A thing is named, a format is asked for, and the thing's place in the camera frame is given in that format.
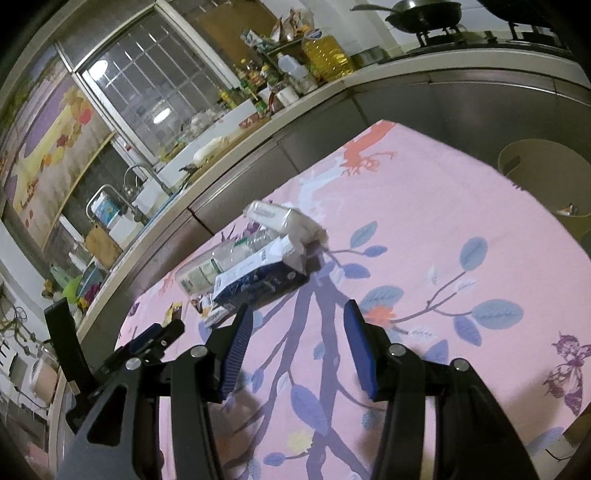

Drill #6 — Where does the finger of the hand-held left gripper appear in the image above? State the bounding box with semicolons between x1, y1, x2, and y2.
139;319;186;363
108;323;163;365

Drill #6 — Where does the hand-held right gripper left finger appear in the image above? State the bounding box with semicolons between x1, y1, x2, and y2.
55;304;256;480

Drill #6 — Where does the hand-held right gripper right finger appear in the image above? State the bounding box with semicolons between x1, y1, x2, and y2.
343;299;539;480

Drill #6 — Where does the blue white carton box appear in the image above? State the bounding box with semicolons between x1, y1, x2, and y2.
211;259;309;311

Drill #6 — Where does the white blue sponge pack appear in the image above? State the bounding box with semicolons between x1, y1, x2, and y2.
244;199;329;253

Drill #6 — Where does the beige trash bin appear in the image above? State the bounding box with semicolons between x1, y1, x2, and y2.
498;138;591;259

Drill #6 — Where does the small printed wrapper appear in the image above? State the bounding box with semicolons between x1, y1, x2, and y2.
196;295;242;329

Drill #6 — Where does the white appliance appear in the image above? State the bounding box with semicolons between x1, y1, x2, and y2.
9;355;59;408

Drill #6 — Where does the green plastic bowl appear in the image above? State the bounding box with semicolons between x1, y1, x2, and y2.
62;277;86;302

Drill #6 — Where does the blue plastic basin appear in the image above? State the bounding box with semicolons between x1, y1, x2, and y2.
81;268;108;297

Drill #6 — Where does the clear plastic bottle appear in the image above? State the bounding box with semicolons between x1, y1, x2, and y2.
178;228;278;295

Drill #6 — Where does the wooden cutting board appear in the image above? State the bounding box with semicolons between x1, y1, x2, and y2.
84;222;123;271

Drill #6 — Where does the white grey packet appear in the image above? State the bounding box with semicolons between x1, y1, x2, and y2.
259;234;308;274

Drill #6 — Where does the white blue detergent jug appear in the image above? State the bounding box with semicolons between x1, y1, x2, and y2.
91;191;123;227

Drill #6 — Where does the pink floral tablecloth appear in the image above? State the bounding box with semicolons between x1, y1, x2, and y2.
113;119;591;480

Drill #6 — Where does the white dough lump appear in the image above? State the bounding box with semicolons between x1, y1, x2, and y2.
193;136;232;164

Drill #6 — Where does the kitchen counter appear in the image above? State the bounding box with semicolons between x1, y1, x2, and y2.
46;41;591;333

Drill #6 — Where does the barred window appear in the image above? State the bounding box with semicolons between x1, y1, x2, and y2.
76;0;259;158

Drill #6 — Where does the row of condiment bottles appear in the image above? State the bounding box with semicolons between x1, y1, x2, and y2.
217;58;283;114

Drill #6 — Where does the white plastic bottle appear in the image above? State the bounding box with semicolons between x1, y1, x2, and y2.
277;53;309;89

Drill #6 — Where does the steel bowl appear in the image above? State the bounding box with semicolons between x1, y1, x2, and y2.
355;46;389;68

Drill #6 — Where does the yellow cooking oil bottle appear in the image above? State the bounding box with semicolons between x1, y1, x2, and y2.
301;34;355;85

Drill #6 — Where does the pile of food bags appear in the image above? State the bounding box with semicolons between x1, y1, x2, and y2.
240;9;325;52

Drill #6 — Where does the gas stove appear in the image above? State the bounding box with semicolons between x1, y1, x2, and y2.
406;21;573;52

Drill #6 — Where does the wok with steel lid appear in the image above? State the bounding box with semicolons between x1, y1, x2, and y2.
349;0;463;34

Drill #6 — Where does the fruit print wall panel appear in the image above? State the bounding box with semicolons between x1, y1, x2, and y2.
0;69;116;251

